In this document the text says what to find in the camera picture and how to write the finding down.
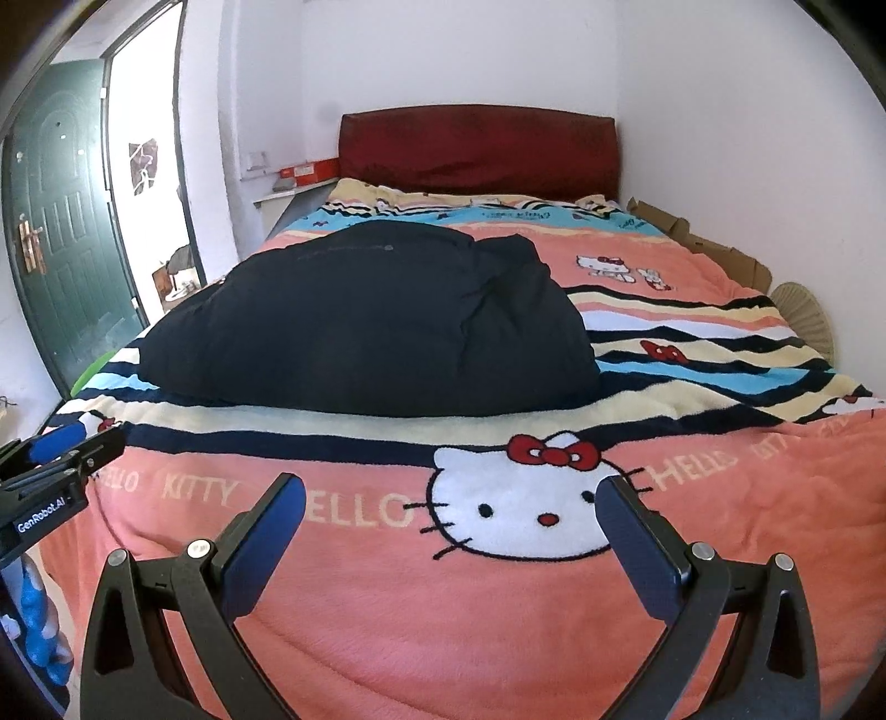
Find black padded jacket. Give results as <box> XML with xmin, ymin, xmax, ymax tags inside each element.
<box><xmin>138</xmin><ymin>220</ymin><xmax>602</xmax><ymax>418</ymax></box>

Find red box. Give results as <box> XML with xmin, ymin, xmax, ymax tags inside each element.
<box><xmin>279</xmin><ymin>161</ymin><xmax>340</xmax><ymax>187</ymax></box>

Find small wall poster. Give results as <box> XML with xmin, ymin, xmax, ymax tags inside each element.
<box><xmin>128</xmin><ymin>138</ymin><xmax>162</xmax><ymax>196</ymax></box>

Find person's left hand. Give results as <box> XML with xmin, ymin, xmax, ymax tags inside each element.
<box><xmin>0</xmin><ymin>550</ymin><xmax>74</xmax><ymax>700</ymax></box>

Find green metal door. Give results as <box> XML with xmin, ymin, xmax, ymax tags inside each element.
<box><xmin>3</xmin><ymin>59</ymin><xmax>150</xmax><ymax>399</ymax></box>

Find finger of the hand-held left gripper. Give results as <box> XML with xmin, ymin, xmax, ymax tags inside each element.
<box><xmin>0</xmin><ymin>422</ymin><xmax>90</xmax><ymax>479</ymax></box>
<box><xmin>0</xmin><ymin>429</ymin><xmax>129</xmax><ymax>510</ymax></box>

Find dark red bed headboard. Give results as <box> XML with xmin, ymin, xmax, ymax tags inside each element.
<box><xmin>338</xmin><ymin>104</ymin><xmax>619</xmax><ymax>198</ymax></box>

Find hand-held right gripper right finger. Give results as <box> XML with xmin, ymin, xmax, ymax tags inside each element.
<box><xmin>594</xmin><ymin>474</ymin><xmax>821</xmax><ymax>720</ymax></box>

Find woven straw fan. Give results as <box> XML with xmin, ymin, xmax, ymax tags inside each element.
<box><xmin>770</xmin><ymin>280</ymin><xmax>835</xmax><ymax>361</ymax></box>

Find brass door handle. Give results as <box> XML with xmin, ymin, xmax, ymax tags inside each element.
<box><xmin>17</xmin><ymin>214</ymin><xmax>44</xmax><ymax>276</ymax></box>

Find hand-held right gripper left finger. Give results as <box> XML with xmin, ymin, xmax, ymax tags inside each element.
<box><xmin>79</xmin><ymin>472</ymin><xmax>307</xmax><ymax>720</ymax></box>

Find white wall shelf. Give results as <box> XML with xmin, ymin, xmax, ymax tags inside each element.
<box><xmin>253</xmin><ymin>181</ymin><xmax>340</xmax><ymax>240</ymax></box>

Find dark cloth bundle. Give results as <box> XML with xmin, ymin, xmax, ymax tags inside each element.
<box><xmin>152</xmin><ymin>244</ymin><xmax>207</xmax><ymax>302</ymax></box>

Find brown cardboard sheet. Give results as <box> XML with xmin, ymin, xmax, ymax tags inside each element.
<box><xmin>626</xmin><ymin>197</ymin><xmax>772</xmax><ymax>295</ymax></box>

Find pink striped printed blanket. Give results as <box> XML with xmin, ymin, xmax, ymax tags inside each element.
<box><xmin>42</xmin><ymin>176</ymin><xmax>886</xmax><ymax>720</ymax></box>

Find green object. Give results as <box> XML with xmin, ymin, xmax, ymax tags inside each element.
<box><xmin>73</xmin><ymin>349</ymin><xmax>115</xmax><ymax>399</ymax></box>

